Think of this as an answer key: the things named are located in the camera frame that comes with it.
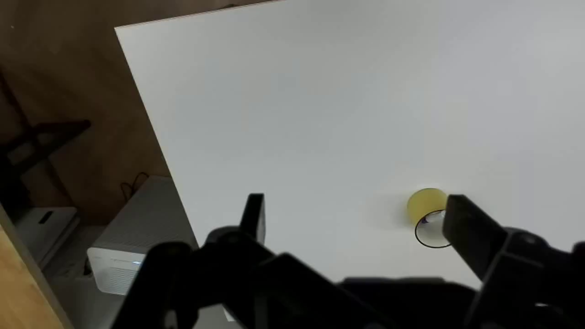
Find thin black floor cable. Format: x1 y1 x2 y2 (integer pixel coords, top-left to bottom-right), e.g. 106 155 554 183
119 170 152 205

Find light wooden desk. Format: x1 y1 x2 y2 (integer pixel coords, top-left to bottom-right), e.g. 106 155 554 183
0 205 73 329

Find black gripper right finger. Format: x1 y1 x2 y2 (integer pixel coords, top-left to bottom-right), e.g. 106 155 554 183
440 194 585 329

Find yellow enamel mug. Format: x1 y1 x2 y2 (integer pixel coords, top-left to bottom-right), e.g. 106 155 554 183
406 186 453 250

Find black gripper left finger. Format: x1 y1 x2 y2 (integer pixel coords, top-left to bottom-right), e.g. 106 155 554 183
111 192 391 329

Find small white box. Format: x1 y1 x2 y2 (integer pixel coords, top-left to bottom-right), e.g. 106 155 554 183
15 205 82 265

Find black metal stand frame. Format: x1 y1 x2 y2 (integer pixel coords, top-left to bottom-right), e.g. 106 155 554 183
0 71 93 206

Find large white box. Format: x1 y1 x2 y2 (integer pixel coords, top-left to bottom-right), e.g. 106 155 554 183
86 175 203 298

